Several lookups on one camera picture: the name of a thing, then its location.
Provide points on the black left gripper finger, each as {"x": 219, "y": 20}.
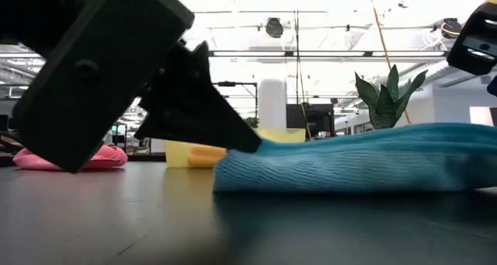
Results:
{"x": 171, "y": 131}
{"x": 194, "y": 102}

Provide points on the yellow-green plastic bin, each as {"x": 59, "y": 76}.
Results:
{"x": 174, "y": 154}

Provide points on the orange microfiber towel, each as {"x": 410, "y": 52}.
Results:
{"x": 207, "y": 156}

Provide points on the pink microfiber towel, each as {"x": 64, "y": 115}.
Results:
{"x": 108, "y": 158}

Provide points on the blue microfiber towel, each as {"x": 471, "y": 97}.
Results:
{"x": 349, "y": 160}

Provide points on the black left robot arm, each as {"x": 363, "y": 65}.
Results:
{"x": 39, "y": 16}

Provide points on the white partition panel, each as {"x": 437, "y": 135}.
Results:
{"x": 479, "y": 116}

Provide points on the green background plant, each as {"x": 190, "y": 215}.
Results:
{"x": 251, "y": 122}

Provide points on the white building column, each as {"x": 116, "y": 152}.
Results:
{"x": 272, "y": 102}

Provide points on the snake plant in white pot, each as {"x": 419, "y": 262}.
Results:
{"x": 382, "y": 109}

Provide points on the dark display screen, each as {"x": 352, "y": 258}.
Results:
{"x": 318, "y": 119}

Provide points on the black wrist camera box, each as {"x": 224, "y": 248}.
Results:
{"x": 473, "y": 43}

